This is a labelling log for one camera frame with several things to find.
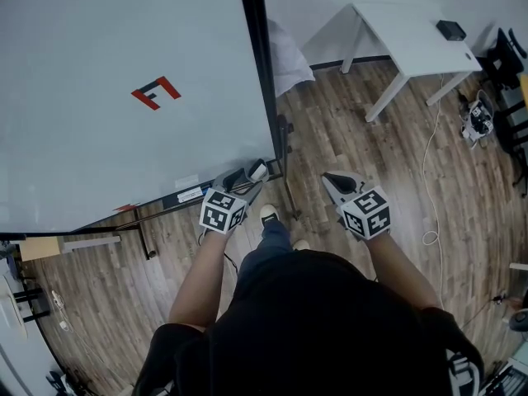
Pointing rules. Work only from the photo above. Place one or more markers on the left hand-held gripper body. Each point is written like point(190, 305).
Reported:
point(220, 213)

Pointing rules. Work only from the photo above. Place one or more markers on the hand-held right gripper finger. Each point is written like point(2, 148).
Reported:
point(333, 190)
point(345, 182)

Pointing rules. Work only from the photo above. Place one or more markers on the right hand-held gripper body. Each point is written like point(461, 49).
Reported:
point(369, 215)

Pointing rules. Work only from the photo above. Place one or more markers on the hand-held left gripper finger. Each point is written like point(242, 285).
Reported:
point(233, 177)
point(256, 190)

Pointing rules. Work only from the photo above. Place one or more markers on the person's right forearm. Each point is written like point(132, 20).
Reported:
point(402, 270)

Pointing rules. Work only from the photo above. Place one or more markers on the person's left forearm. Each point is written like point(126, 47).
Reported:
point(198, 283)

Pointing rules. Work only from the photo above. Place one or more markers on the large white whiteboard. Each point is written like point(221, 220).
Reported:
point(123, 138)

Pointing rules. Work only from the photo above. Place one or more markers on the small black box device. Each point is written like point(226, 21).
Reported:
point(450, 30)

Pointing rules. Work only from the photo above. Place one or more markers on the person's white shoe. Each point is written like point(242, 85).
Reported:
point(269, 213)

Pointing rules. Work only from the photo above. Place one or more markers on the person's blue jeans leg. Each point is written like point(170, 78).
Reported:
point(268, 241)

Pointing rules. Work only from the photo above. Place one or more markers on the white plastic bag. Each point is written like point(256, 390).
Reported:
point(288, 60)

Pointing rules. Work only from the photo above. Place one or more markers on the person's black shirt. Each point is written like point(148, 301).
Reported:
point(305, 328)

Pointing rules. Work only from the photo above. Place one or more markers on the black office chair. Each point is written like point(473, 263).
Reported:
point(505, 56)
point(520, 167)

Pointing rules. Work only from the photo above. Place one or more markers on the light wooden desk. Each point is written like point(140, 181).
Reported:
point(39, 249)

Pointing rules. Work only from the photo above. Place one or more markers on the yellow round table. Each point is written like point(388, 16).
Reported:
point(524, 91)

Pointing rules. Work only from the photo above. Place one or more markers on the white side table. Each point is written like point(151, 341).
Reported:
point(10, 307)

